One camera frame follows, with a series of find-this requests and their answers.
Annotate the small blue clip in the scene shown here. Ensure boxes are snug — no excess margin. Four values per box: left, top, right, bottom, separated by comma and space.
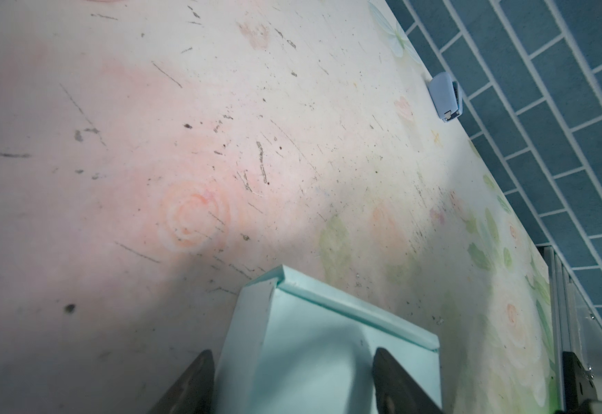
428, 72, 463, 122

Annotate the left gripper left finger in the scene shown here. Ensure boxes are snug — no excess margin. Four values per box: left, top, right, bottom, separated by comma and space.
148, 349, 215, 414

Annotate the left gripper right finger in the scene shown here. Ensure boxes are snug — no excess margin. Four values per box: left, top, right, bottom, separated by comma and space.
372, 348, 442, 414

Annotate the light blue paper box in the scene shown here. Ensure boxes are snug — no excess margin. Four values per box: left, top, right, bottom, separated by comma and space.
212, 266, 442, 413

